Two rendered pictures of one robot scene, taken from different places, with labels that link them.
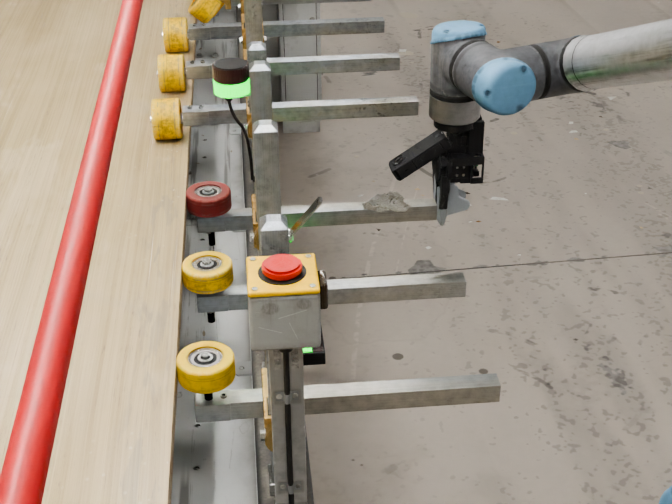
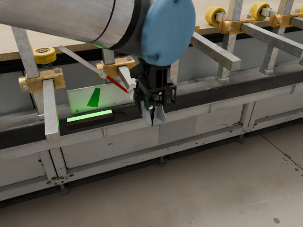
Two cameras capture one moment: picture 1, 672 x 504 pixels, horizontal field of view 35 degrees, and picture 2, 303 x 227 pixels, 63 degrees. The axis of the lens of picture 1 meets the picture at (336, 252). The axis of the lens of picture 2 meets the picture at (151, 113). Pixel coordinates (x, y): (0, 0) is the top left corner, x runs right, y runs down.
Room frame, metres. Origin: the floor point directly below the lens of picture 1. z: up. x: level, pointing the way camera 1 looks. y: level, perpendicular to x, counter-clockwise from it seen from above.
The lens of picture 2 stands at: (1.57, -0.71, 1.23)
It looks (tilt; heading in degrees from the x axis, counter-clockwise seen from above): 36 degrees down; 74
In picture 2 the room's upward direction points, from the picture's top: straight up
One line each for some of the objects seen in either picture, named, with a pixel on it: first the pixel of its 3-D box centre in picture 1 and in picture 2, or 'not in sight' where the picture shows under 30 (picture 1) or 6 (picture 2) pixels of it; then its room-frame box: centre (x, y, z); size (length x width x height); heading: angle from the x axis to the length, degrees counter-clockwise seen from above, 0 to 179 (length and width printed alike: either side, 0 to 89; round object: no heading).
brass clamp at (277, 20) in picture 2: (252, 32); (285, 19); (2.42, 0.19, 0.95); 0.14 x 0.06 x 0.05; 5
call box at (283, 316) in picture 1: (283, 304); not in sight; (0.89, 0.05, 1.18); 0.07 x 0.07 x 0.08; 5
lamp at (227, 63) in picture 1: (234, 124); not in sight; (1.64, 0.17, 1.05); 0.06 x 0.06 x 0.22; 5
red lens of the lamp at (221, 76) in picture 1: (230, 70); not in sight; (1.64, 0.17, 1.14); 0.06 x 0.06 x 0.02
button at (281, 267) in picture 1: (282, 270); not in sight; (0.89, 0.05, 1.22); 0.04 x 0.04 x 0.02
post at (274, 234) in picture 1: (280, 373); not in sight; (1.15, 0.08, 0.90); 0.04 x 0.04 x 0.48; 5
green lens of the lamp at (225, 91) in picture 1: (231, 85); not in sight; (1.64, 0.17, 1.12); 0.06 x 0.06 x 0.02
